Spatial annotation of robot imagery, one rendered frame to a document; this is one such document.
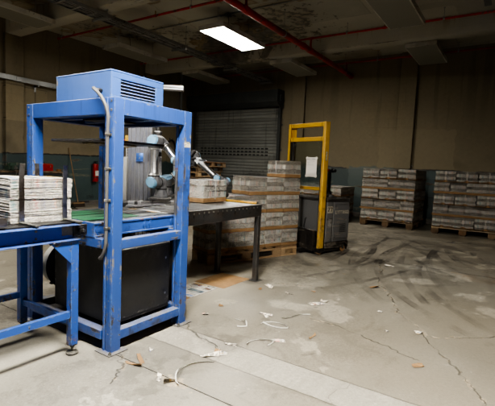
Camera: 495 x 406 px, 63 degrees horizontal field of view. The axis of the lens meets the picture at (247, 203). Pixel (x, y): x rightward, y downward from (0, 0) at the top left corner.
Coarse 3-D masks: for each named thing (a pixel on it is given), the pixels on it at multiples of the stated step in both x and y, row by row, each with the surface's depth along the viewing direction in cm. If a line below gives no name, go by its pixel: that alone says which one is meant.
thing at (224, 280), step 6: (210, 276) 432; (216, 276) 433; (222, 276) 434; (228, 276) 435; (234, 276) 436; (198, 282) 409; (204, 282) 410; (210, 282) 411; (216, 282) 412; (222, 282) 413; (228, 282) 414; (234, 282) 415; (240, 282) 415
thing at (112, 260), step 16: (112, 112) 236; (112, 128) 237; (112, 144) 237; (112, 160) 238; (112, 176) 239; (112, 192) 240; (112, 208) 240; (112, 224) 241; (112, 240) 242; (112, 256) 243; (112, 272) 244; (112, 288) 245; (112, 304) 246; (112, 320) 247; (112, 336) 248; (112, 352) 249
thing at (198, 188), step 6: (192, 180) 408; (198, 180) 407; (204, 180) 401; (210, 180) 414; (192, 186) 409; (198, 186) 404; (204, 186) 402; (210, 186) 410; (192, 192) 410; (198, 192) 405; (204, 192) 403; (210, 192) 411
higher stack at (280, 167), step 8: (272, 160) 560; (280, 160) 548; (272, 168) 560; (280, 168) 548; (288, 168) 543; (296, 168) 552; (272, 176) 561; (288, 184) 545; (296, 184) 554; (288, 200) 548; (296, 200) 557; (288, 208) 549; (288, 216) 550; (296, 216) 559; (288, 224) 552; (296, 224) 561; (288, 232) 553; (296, 232) 563; (288, 240) 555; (296, 240) 564; (288, 248) 556; (296, 248) 565
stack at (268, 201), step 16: (272, 208) 533; (208, 224) 477; (224, 224) 489; (240, 224) 504; (272, 224) 535; (208, 240) 478; (224, 240) 492; (240, 240) 506; (272, 240) 538; (192, 256) 508; (208, 256) 479; (224, 256) 522; (240, 256) 525; (272, 256) 540
